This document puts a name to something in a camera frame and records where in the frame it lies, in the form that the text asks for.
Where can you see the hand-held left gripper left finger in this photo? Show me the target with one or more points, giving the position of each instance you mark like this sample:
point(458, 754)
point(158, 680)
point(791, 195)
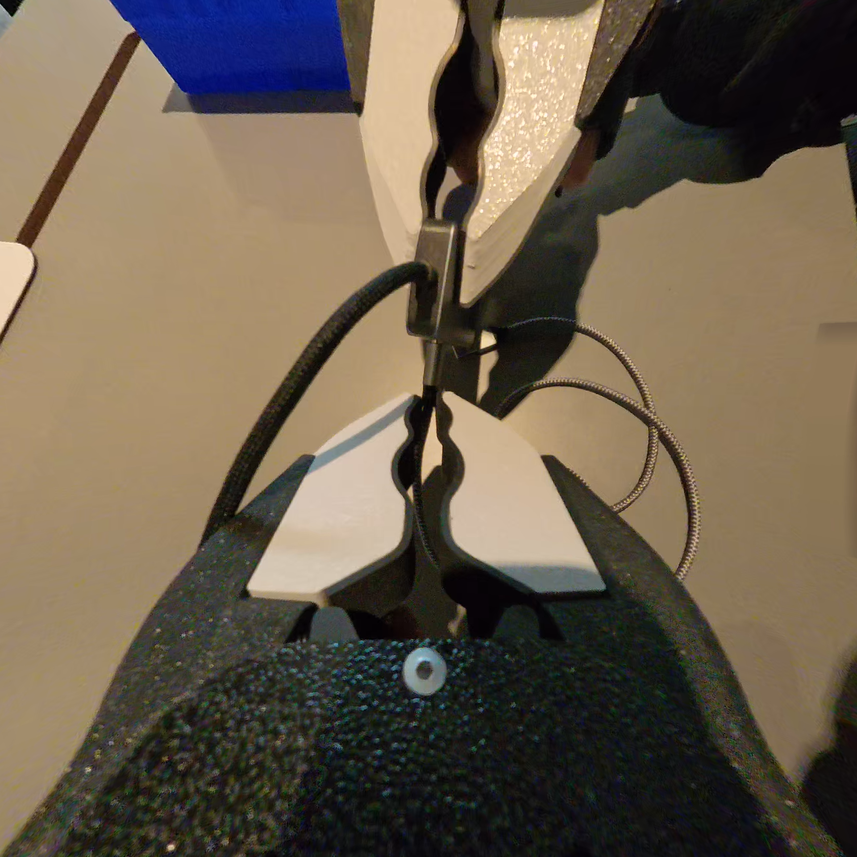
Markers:
point(335, 515)

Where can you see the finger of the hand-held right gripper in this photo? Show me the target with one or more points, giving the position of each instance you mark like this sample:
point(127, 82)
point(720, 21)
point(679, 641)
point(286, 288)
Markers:
point(529, 147)
point(395, 134)

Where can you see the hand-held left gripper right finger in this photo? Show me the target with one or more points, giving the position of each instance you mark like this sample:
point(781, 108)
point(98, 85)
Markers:
point(522, 515)

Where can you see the black usb hub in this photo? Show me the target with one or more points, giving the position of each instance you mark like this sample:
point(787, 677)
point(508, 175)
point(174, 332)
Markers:
point(435, 281)

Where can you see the person's right hand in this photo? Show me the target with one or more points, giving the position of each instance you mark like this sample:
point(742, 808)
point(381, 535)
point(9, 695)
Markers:
point(582, 164)

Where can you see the blue plastic bin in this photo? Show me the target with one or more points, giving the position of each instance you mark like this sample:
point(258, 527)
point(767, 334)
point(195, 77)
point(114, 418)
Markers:
point(234, 40)

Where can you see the person's right forearm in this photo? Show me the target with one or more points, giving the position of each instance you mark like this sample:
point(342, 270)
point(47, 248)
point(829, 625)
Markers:
point(736, 67)

